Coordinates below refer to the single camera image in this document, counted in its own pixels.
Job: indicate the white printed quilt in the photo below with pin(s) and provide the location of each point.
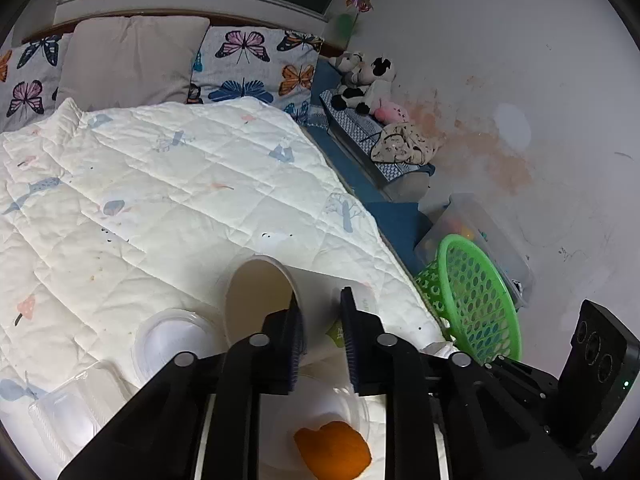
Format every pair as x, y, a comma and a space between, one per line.
175, 200

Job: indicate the orange peel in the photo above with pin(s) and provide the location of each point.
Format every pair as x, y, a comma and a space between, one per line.
332, 450

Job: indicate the grey pillow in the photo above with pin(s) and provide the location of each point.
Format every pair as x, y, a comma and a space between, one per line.
130, 60

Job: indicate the blue striped cloth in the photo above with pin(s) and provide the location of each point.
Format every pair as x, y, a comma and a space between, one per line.
350, 127

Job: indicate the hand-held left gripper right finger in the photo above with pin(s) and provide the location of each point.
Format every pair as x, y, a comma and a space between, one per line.
350, 345

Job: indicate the pink plush toy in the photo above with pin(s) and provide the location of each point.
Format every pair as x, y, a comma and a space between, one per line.
392, 111

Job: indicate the black and white plush cow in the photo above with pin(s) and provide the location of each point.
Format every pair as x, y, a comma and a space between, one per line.
362, 80

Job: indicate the beige patterned cloth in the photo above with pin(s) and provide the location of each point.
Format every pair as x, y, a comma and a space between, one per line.
405, 142

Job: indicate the round clear plastic container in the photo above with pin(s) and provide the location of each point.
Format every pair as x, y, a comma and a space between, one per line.
172, 342

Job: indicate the green plastic basket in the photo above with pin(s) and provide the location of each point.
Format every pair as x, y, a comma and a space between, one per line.
475, 300

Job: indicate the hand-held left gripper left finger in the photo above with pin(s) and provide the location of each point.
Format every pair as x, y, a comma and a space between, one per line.
295, 347

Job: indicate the clear plastic clamshell box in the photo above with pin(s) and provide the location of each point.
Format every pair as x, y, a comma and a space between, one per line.
75, 410

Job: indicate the clear plastic bowl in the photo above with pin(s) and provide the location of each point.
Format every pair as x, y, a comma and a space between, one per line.
320, 405

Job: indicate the clear plastic storage box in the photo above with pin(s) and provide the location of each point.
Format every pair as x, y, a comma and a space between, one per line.
480, 220

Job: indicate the white cup with green label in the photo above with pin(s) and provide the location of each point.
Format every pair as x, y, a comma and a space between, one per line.
320, 300

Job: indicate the butterfly print pillow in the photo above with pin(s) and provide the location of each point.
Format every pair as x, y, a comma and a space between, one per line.
250, 67
30, 77

